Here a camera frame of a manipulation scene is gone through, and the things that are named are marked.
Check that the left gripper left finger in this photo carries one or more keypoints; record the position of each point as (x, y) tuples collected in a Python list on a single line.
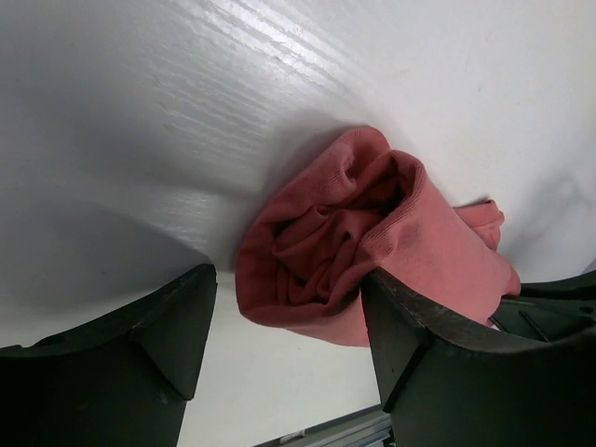
[(122, 379)]

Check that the red t shirt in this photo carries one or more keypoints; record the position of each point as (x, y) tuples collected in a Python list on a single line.
[(361, 206)]

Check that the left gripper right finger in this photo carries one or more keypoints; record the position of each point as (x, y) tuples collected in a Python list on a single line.
[(446, 380)]

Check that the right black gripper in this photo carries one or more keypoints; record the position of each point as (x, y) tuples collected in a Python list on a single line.
[(550, 311)]

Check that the aluminium mounting rail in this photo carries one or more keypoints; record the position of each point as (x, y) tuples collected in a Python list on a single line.
[(367, 427)]

